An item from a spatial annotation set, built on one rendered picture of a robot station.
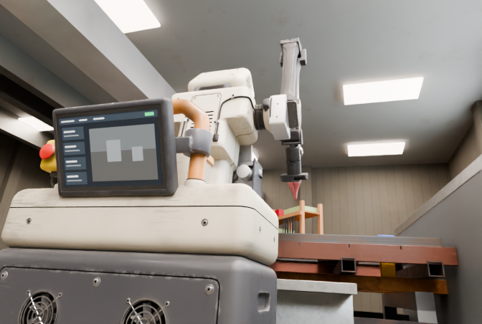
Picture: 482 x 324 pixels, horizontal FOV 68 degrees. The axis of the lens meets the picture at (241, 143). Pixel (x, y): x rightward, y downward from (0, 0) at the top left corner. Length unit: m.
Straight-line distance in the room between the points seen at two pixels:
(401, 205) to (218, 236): 9.31
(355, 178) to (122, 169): 9.41
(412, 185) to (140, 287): 9.54
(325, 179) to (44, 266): 9.43
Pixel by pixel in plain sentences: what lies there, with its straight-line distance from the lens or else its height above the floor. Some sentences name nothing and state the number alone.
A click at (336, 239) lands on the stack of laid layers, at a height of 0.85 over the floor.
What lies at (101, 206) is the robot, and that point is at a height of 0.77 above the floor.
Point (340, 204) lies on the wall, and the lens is 9.78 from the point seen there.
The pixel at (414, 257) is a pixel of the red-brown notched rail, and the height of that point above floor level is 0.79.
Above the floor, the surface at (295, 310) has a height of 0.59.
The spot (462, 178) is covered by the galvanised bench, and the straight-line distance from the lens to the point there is 1.40.
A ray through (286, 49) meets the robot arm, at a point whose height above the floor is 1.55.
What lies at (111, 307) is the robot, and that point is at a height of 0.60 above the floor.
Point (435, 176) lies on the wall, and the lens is 10.16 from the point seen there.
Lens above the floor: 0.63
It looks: 23 degrees up
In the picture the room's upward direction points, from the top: 4 degrees clockwise
